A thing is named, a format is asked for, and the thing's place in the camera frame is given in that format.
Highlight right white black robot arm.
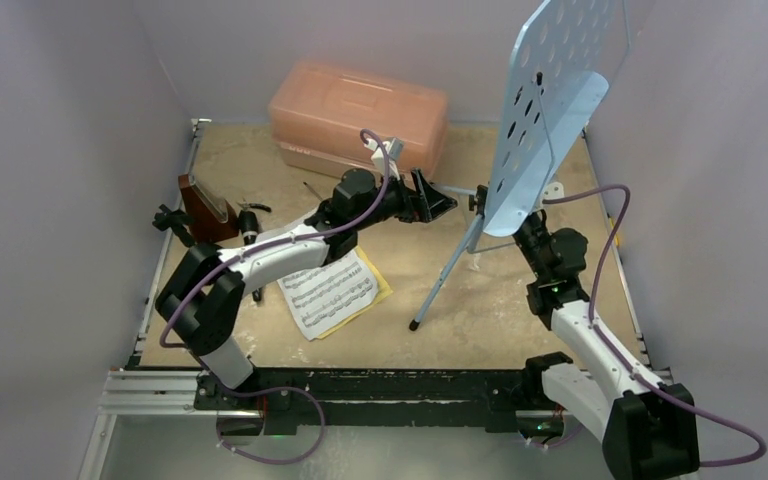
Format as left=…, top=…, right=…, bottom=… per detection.
left=513, top=210, right=701, bottom=479

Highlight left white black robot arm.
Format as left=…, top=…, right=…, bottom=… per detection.
left=154, top=168, right=457, bottom=409

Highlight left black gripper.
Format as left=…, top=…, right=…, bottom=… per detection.
left=353, top=169, right=455, bottom=233

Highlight brown wooden metronome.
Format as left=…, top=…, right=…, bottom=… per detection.
left=178, top=174, right=239, bottom=243

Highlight black yellow screwdriver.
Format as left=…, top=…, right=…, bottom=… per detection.
left=303, top=182, right=324, bottom=202

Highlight black handled pliers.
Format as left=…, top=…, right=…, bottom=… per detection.
left=237, top=201, right=273, bottom=213

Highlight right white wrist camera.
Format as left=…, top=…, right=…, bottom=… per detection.
left=539, top=181, right=565, bottom=207

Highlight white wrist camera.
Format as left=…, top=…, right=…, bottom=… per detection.
left=539, top=181, right=565, bottom=207
left=365, top=137, right=404, bottom=178

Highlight pink plastic storage box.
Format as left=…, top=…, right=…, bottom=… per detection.
left=268, top=61, right=448, bottom=179

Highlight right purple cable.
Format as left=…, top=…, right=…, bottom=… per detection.
left=542, top=184, right=768, bottom=469

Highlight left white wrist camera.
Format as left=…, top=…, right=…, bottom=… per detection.
left=365, top=137, right=404, bottom=178

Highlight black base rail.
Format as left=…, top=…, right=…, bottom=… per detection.
left=194, top=367, right=574, bottom=439

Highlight light blue music stand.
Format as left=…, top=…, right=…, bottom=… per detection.
left=409, top=1, right=630, bottom=331

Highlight black microphone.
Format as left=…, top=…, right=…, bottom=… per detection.
left=238, top=210, right=266, bottom=303

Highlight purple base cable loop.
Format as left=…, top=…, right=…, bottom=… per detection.
left=215, top=386, right=327, bottom=465

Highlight yellow sheet music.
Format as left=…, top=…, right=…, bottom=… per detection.
left=299, top=247, right=393, bottom=340

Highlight clear plastic metronome cover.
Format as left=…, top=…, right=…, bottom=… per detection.
left=188, top=174, right=229, bottom=223

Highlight white sheet music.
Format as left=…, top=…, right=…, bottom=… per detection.
left=278, top=248, right=381, bottom=341

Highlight black round microphone stand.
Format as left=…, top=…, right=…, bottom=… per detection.
left=152, top=204, right=196, bottom=248

